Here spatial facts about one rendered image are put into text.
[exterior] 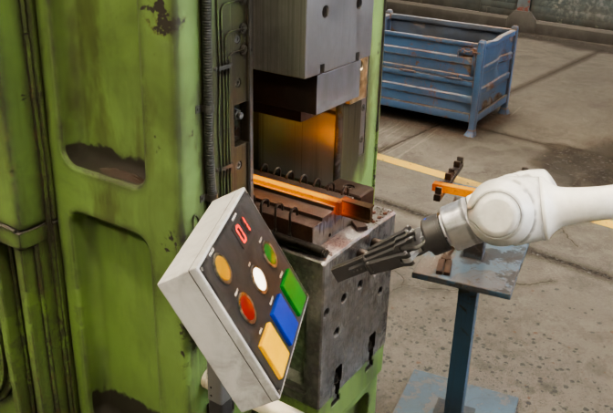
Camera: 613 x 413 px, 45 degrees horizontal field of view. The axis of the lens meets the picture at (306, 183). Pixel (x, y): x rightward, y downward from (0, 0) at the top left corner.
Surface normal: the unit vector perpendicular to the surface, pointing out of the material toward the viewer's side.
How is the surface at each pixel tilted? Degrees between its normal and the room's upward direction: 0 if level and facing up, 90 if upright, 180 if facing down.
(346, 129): 90
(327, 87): 90
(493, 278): 0
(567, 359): 0
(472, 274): 0
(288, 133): 90
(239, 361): 90
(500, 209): 73
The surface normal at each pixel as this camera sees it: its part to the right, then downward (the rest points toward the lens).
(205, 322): -0.15, 0.38
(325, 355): 0.83, 0.23
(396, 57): -0.55, 0.30
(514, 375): 0.03, -0.92
